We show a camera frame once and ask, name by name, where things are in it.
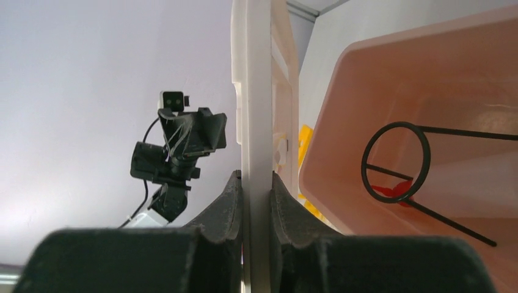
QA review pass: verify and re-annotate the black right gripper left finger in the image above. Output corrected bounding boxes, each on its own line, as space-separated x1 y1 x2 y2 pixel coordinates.
14 170 243 292

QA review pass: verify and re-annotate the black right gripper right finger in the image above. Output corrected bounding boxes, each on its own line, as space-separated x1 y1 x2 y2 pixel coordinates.
270 174 496 292

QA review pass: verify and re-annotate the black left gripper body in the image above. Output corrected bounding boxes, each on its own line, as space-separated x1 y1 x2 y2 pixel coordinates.
130 142 200 190

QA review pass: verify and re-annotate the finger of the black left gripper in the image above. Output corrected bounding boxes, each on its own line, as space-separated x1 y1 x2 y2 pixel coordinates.
158 108 203 158
195 107 227 156

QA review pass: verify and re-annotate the white plastic bin lid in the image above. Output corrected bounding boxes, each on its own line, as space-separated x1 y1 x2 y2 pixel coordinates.
230 1 299 292

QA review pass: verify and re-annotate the black metal ring stand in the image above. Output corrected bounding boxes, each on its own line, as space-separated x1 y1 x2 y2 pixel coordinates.
360 121 517 247

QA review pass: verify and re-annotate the yellow test tube rack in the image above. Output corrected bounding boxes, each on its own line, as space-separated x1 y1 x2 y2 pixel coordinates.
275 124 328 222

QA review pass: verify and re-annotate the pink plastic bin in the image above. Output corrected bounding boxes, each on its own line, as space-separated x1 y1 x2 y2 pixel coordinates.
299 1 517 292

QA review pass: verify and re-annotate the black left camera cable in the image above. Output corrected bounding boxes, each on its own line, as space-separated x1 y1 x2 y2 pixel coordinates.
118 117 161 230

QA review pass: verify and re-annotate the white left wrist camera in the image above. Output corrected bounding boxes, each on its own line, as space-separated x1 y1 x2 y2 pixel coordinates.
158 91 190 112

